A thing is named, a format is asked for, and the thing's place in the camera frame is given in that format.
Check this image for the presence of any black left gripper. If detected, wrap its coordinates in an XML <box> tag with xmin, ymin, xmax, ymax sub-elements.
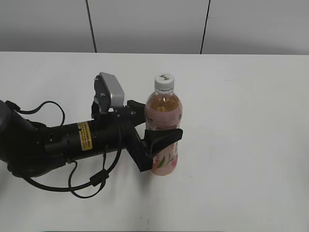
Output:
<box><xmin>91</xmin><ymin>100</ymin><xmax>183</xmax><ymax>172</ymax></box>

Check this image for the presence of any pink oolong tea bottle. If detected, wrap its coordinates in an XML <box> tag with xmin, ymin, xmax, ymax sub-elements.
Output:
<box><xmin>144</xmin><ymin>87</ymin><xmax>183</xmax><ymax>177</ymax></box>

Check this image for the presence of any white bottle cap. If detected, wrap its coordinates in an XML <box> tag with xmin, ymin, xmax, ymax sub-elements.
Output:
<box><xmin>154</xmin><ymin>73</ymin><xmax>175</xmax><ymax>93</ymax></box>

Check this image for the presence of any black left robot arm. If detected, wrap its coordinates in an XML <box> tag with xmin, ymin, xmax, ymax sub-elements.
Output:
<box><xmin>0</xmin><ymin>100</ymin><xmax>183</xmax><ymax>177</ymax></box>

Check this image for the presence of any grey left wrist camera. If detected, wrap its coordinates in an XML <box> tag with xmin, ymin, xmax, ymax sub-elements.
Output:
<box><xmin>94</xmin><ymin>72</ymin><xmax>125</xmax><ymax>114</ymax></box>

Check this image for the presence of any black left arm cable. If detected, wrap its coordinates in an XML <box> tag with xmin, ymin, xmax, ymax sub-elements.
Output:
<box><xmin>6</xmin><ymin>101</ymin><xmax>122</xmax><ymax>199</ymax></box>

